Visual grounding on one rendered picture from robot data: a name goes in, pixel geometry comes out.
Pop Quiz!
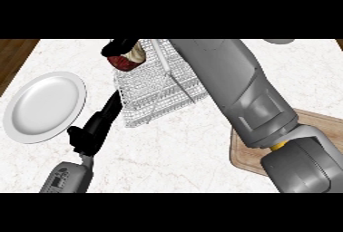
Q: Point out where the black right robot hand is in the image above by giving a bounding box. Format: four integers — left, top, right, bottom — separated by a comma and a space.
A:
101, 38, 141, 59

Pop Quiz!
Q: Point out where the pale grey rounded object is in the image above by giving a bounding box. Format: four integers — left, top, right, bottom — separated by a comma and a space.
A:
263, 38, 296, 45

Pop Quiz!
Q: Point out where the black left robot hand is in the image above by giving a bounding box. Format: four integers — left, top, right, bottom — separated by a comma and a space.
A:
65, 90, 124, 158

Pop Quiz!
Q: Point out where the wooden cutting board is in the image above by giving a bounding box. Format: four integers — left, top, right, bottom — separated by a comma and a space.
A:
228, 108, 343, 178

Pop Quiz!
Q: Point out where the white round plate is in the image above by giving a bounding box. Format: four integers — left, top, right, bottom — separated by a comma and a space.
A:
2, 71, 87, 145

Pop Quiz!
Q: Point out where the white wire tiered basket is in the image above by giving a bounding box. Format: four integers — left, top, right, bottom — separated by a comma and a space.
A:
113, 38, 212, 129

